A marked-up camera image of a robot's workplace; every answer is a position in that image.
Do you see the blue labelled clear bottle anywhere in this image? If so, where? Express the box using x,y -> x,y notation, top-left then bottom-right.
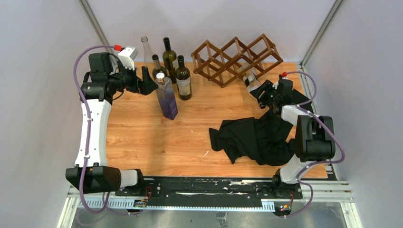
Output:
155,72 -> 178,120

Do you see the brown bottle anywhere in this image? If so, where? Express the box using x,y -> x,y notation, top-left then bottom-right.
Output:
152,54 -> 168,80

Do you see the tall clear glass bottle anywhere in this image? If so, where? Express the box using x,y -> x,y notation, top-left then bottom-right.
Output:
141,36 -> 154,63

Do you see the dark green wine bottle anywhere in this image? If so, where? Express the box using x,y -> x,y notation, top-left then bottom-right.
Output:
163,37 -> 178,84

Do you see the small clear glass bottle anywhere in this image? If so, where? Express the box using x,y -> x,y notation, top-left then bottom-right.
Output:
242,67 -> 261,93

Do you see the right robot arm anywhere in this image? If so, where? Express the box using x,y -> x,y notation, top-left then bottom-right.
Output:
247,78 -> 336,198

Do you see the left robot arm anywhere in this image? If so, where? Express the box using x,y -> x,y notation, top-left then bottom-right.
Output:
65,47 -> 158,194

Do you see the brown wooden wine rack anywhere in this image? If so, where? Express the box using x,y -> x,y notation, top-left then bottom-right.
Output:
191,34 -> 283,88

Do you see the black cloth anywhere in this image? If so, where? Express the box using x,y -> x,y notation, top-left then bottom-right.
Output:
209,88 -> 316,166

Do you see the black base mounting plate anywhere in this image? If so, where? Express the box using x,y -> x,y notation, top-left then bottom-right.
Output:
115,176 -> 302,208

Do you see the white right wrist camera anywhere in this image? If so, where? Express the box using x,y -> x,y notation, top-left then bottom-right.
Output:
272,72 -> 288,90

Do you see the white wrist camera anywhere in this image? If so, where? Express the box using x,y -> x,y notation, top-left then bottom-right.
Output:
272,72 -> 288,90
118,47 -> 139,71

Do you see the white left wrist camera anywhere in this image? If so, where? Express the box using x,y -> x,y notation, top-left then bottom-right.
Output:
118,47 -> 139,71

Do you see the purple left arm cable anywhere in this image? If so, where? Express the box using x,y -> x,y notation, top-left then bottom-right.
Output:
73,44 -> 145,227

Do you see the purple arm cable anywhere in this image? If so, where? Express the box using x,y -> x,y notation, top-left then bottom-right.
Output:
281,70 -> 345,219
73,44 -> 145,227

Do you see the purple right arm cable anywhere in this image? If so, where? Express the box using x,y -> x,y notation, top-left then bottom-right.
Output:
281,70 -> 345,219

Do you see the aluminium frame rail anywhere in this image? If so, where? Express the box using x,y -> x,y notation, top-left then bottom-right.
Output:
58,177 -> 362,228

